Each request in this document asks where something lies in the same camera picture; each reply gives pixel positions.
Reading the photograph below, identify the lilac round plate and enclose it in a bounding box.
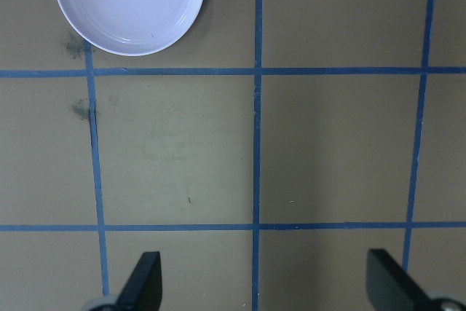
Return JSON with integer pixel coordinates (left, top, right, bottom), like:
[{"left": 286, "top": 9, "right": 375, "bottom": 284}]
[{"left": 52, "top": 0, "right": 208, "bottom": 58}]

